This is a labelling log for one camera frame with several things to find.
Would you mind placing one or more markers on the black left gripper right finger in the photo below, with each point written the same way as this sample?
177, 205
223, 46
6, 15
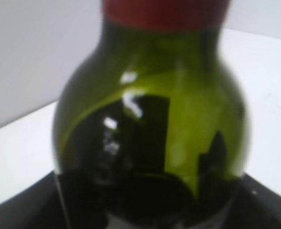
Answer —
255, 207

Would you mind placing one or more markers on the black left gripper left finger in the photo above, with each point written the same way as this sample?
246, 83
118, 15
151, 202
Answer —
37, 207

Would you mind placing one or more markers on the dark red wine bottle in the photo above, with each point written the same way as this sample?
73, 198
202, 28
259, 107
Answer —
151, 131

